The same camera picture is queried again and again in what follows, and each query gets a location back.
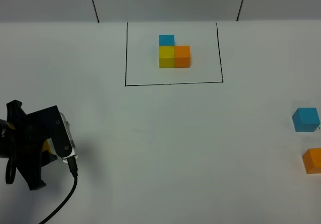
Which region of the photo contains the black left camera cable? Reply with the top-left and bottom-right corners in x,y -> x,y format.
5,156 -> 79,224

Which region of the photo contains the blue template cube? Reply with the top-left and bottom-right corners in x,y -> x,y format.
158,35 -> 175,46

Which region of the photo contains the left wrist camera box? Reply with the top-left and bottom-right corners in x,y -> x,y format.
51,108 -> 77,163

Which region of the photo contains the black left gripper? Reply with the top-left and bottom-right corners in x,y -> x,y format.
1,100 -> 58,190

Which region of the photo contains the yellow template cube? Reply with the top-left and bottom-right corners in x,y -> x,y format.
158,46 -> 175,68

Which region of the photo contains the orange template cube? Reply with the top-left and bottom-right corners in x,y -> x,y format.
175,46 -> 191,68

